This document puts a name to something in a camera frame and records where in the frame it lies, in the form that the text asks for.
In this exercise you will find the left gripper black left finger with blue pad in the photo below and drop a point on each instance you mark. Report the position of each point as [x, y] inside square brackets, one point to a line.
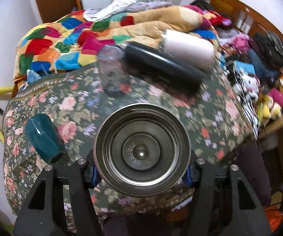
[43, 210]

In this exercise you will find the dark teal ceramic cup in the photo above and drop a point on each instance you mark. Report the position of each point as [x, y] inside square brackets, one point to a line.
[42, 134]

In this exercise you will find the white thermos bottle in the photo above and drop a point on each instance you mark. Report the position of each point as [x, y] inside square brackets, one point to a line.
[188, 48]

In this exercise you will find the wooden bed headboard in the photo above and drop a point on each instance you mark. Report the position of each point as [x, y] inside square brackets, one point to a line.
[244, 18]

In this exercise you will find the colourful patchwork blanket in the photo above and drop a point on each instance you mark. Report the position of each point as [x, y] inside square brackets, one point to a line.
[72, 42]

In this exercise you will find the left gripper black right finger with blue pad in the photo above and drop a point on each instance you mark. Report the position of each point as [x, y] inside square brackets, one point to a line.
[223, 203]

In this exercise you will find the pile of plush toys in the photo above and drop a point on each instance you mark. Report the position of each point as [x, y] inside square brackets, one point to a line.
[260, 92]

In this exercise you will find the green floral tablecloth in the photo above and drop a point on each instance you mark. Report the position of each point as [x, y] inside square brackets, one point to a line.
[77, 105]

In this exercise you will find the red steel thermos cup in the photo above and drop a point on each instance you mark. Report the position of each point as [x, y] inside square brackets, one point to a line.
[142, 150]

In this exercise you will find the grey white crumpled cloth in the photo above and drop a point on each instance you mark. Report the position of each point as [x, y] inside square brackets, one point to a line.
[121, 6]

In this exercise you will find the black thermos bottle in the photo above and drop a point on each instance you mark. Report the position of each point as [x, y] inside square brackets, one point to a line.
[148, 62]

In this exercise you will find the pink red clothes pile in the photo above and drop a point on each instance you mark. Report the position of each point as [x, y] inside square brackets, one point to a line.
[219, 29]

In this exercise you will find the clear glass cup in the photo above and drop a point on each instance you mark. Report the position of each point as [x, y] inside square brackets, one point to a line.
[112, 70]

